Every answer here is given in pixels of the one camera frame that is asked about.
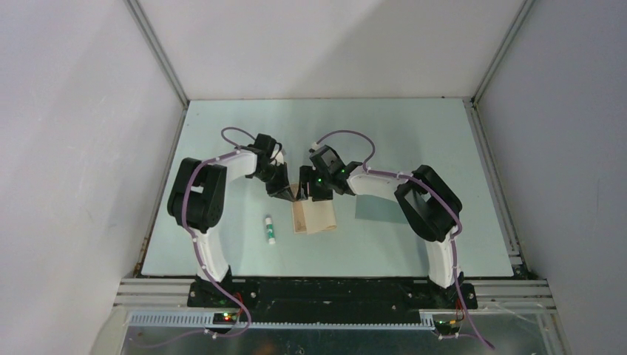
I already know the left controller board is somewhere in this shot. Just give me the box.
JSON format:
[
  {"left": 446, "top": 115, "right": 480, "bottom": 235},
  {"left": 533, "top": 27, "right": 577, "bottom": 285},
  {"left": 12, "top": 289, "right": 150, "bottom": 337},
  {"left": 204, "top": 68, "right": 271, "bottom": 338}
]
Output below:
[{"left": 212, "top": 312, "right": 239, "bottom": 325}]

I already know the right controller board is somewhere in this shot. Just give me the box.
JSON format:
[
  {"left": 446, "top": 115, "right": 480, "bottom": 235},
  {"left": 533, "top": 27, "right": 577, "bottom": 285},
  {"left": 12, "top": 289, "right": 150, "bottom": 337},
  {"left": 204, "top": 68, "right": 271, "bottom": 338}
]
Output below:
[{"left": 434, "top": 319, "right": 463, "bottom": 337}]

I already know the green white glue stick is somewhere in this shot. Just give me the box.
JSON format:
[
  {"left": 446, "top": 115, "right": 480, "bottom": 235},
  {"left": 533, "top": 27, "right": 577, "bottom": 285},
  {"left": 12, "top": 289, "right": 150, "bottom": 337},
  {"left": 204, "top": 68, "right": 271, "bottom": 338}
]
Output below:
[{"left": 264, "top": 216, "right": 276, "bottom": 245}]

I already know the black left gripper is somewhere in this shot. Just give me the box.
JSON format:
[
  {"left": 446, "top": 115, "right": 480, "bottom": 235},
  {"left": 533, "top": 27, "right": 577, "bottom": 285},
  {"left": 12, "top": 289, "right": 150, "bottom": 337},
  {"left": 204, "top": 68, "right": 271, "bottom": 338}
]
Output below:
[{"left": 254, "top": 163, "right": 295, "bottom": 203}]

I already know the aluminium frame rail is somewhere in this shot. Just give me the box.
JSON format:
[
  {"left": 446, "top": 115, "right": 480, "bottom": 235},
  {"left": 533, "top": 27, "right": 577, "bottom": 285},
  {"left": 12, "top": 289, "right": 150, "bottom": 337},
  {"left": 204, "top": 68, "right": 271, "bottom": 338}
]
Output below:
[{"left": 114, "top": 277, "right": 556, "bottom": 312}]

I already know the controller board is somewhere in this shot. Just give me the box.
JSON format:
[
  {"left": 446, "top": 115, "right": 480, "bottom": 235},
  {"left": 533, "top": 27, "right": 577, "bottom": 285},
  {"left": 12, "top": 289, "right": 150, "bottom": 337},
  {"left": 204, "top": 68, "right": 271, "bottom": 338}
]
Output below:
[
  {"left": 434, "top": 319, "right": 463, "bottom": 337},
  {"left": 212, "top": 312, "right": 239, "bottom": 325}
]

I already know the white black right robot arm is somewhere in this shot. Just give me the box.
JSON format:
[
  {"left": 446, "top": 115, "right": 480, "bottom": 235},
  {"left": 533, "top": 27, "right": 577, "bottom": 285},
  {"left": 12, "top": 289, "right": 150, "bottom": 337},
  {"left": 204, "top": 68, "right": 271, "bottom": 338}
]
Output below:
[{"left": 294, "top": 145, "right": 462, "bottom": 309}]

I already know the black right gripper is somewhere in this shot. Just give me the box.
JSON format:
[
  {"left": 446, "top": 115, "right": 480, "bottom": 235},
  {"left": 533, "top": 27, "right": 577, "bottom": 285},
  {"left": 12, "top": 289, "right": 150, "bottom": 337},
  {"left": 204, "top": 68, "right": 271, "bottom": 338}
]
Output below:
[{"left": 296, "top": 166, "right": 333, "bottom": 203}]

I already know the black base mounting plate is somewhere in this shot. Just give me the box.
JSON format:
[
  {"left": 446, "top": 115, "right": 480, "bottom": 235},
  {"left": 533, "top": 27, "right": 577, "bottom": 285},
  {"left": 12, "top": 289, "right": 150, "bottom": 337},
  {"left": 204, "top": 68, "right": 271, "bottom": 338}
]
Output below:
[{"left": 187, "top": 275, "right": 478, "bottom": 325}]

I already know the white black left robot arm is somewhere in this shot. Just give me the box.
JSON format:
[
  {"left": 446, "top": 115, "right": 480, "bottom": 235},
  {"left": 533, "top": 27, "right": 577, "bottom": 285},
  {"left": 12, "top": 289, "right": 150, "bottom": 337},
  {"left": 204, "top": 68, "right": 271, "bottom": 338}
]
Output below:
[{"left": 167, "top": 134, "right": 296, "bottom": 308}]

